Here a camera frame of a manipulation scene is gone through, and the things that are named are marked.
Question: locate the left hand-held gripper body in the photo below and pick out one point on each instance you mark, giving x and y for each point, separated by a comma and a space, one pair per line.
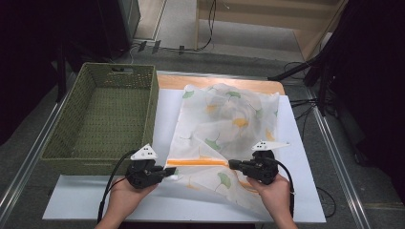
143, 176

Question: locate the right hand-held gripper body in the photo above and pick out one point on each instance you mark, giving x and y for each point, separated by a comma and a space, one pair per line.
261, 171

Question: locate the white leaf-print mesh laundry bag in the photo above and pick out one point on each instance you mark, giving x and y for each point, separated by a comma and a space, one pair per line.
223, 124

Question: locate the green woven basket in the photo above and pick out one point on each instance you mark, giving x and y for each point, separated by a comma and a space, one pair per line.
108, 127

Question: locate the person's left hand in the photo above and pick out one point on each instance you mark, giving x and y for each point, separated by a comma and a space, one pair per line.
122, 200

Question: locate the person's right hand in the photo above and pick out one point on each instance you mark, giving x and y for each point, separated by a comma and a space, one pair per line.
278, 198

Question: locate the white board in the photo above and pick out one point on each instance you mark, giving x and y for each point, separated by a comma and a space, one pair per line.
296, 165

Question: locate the black metal stand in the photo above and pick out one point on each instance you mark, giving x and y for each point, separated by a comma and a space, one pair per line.
321, 63

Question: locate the black floor plug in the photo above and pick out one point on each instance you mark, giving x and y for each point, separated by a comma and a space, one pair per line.
142, 46

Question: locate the dark cabinet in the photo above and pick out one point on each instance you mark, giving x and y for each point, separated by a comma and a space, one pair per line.
117, 25

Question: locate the metal floor rail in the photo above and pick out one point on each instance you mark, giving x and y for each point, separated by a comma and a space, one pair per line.
344, 178
28, 162

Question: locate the light wooden frame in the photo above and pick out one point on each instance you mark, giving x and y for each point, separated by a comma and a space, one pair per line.
254, 35

